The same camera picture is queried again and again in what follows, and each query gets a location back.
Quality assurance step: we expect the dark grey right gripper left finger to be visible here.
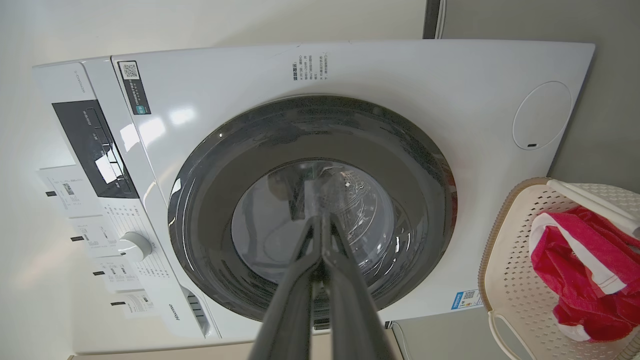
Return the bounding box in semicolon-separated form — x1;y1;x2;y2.
248;216;322;360

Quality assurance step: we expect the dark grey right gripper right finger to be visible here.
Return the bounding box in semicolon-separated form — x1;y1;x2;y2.
320;211;396;360

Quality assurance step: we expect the cream perforated laundry basket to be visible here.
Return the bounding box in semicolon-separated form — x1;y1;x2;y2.
478;177;640;360

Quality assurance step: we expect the dark round washing machine door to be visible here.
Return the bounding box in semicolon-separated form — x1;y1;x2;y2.
168;95;458;322

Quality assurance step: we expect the white paper label sheet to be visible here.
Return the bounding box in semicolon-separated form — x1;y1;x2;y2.
111;291;162;319
93;257;143;293
36;165;101;218
69;215;122;258

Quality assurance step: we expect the white control dial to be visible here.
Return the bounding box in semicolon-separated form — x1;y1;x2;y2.
118;231;153;263

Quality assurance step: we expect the white front-load washing machine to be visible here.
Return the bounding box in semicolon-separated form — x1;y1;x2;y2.
32;39;596;355

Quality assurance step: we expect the red and white garment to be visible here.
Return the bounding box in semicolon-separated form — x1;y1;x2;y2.
529;206;640;343

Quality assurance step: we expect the white cable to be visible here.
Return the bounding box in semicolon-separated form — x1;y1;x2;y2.
434;0;447;40

